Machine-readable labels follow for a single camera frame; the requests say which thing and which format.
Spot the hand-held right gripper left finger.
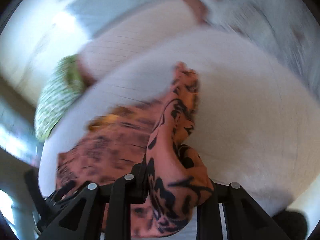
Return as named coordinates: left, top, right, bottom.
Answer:
left=37, top=164, right=150, bottom=240

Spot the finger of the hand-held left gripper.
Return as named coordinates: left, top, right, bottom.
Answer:
left=24, top=168, right=80, bottom=234

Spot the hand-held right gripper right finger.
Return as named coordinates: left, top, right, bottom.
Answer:
left=196, top=181, right=292, bottom=240

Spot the orange floral blouse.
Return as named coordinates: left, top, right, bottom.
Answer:
left=56, top=61, right=215, bottom=239

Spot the green checkered pillow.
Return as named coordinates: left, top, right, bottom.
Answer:
left=34, top=55, right=87, bottom=140

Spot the pink bolster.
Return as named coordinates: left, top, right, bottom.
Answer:
left=76, top=0, right=208, bottom=85

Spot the striped floral blanket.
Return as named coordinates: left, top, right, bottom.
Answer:
left=207, top=0, right=320, bottom=90

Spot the grey-blue pillow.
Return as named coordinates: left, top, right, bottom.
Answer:
left=54, top=0, right=175, bottom=38

